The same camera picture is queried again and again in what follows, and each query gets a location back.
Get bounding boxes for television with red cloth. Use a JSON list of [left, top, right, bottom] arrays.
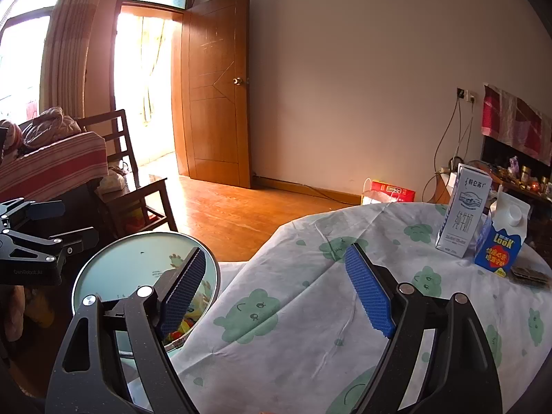
[[481, 83, 551, 166]]

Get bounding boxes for flat brown sachet packets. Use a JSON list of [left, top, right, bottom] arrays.
[[511, 266, 551, 288]]

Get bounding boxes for hanging power cables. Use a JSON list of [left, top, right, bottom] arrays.
[[422, 94, 475, 203]]

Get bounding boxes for red white paper bag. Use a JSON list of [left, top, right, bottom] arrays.
[[361, 178, 415, 205]]

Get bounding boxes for wooden TV cabinet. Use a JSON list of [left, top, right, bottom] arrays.
[[430, 160, 551, 249]]

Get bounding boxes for wooden chair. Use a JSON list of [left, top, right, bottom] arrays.
[[78, 109, 178, 239]]

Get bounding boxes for wooden door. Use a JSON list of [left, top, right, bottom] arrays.
[[172, 0, 252, 188]]

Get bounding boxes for yellow plastic wrapper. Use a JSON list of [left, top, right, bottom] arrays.
[[166, 294, 209, 342]]

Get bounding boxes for blue white Look carton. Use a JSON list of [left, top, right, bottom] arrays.
[[473, 187, 531, 278]]

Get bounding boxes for white green patterned tablecloth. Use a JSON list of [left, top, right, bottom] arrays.
[[171, 203, 551, 413]]

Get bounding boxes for white blue milk carton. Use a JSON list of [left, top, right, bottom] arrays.
[[435, 164, 492, 258]]

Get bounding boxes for light green trash bin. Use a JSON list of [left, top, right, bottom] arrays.
[[71, 230, 222, 354]]

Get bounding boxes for striped curtain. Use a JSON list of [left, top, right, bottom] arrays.
[[39, 0, 121, 118]]

